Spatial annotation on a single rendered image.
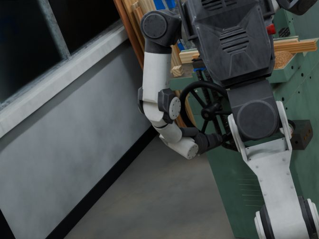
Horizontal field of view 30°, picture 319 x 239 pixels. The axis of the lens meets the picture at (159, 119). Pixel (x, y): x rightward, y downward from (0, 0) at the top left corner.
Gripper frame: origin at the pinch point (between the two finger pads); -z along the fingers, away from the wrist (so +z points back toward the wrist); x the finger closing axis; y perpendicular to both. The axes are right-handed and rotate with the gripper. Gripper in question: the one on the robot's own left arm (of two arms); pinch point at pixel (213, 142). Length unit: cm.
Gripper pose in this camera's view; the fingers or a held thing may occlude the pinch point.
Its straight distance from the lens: 243.4
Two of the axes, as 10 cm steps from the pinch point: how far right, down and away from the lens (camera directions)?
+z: -6.1, -0.1, -7.9
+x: 7.4, -3.8, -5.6
